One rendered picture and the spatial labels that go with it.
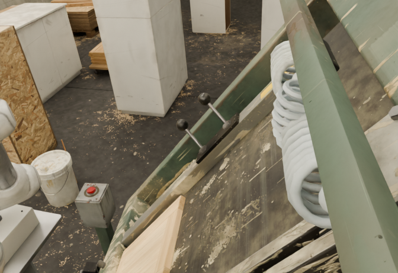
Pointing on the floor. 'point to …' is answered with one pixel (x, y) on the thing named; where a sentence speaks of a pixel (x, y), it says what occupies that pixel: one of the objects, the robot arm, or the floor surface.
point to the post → (105, 237)
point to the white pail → (57, 177)
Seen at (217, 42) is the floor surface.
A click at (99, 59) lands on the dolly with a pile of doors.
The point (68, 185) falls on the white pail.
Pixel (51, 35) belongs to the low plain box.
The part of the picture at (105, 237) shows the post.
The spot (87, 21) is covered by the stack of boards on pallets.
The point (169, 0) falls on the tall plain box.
